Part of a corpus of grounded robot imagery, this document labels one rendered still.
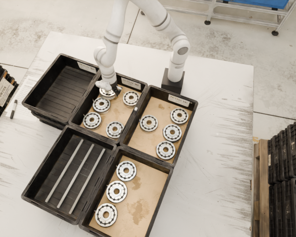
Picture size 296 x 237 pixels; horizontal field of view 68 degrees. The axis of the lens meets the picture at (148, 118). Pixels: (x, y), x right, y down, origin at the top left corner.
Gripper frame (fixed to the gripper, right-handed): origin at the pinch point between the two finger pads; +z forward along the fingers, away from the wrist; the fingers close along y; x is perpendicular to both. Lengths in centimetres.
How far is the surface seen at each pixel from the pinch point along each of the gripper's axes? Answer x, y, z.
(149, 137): 15.2, -30.8, 3.7
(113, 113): 10.0, -5.2, 4.2
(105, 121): 16.5, -3.5, 4.2
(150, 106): -3.3, -23.1, 3.8
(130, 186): 43, -33, 4
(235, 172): 10, -83, 16
